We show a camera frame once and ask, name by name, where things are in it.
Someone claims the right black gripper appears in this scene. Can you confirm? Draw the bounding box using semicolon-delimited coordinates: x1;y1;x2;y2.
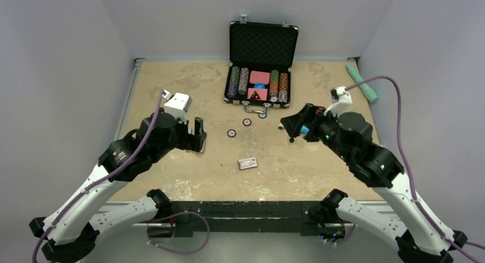
280;102;353;162

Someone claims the red white staple box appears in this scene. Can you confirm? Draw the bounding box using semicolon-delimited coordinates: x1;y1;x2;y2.
238;157;258;170

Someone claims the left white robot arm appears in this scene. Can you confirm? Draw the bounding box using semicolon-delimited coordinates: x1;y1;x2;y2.
29;109;206;262

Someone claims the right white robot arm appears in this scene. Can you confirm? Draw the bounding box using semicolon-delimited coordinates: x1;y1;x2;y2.
280;103;467;262

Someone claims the blue pen tool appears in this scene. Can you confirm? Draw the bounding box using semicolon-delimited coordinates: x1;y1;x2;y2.
300;125;309;136

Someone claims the pink card deck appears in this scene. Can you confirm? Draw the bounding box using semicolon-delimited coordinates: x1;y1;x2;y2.
247;88;268;101
249;70;271;85

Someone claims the blue dealer button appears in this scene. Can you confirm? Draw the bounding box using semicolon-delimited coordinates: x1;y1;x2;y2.
254;83;265;89

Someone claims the black poker chip case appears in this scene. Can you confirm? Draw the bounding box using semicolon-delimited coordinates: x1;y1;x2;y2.
223;21;299;109

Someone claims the mint green cylinder tool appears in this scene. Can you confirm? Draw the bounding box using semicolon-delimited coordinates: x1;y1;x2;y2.
345;63;379;103

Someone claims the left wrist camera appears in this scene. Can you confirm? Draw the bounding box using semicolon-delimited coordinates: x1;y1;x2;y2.
162;91;192;124

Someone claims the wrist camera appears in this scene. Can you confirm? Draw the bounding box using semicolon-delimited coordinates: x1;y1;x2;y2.
162;91;192;124
324;86;353;117

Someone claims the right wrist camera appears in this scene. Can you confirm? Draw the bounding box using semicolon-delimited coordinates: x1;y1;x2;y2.
324;86;353;117

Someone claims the aluminium frame rail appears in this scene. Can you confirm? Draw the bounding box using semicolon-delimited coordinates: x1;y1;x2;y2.
68;58;145;263

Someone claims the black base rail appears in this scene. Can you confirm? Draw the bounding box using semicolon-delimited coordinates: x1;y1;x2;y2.
172;201;343;236

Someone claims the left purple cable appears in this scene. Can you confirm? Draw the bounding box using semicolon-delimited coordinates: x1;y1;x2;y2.
31;90;211;263

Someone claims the purple cable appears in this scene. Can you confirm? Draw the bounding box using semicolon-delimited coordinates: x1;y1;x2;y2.
344;75;485;263
31;90;211;263

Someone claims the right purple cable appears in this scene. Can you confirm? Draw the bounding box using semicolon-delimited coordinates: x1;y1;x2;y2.
344;75;485;263

